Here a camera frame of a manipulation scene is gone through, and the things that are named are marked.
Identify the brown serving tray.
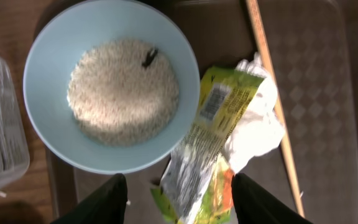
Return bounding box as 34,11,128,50
46,1,358,223

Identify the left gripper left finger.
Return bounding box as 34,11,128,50
51,174,128,224

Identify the crumpled green yellow wrapper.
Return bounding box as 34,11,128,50
151,54,285,223

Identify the light blue rice bowl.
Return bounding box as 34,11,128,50
23,1,200,174

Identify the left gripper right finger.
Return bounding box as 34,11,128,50
231,173,311,224

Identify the pile of white rice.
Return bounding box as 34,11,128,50
67,39,179,146

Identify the wooden chopstick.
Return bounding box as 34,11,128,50
246,0,305,218

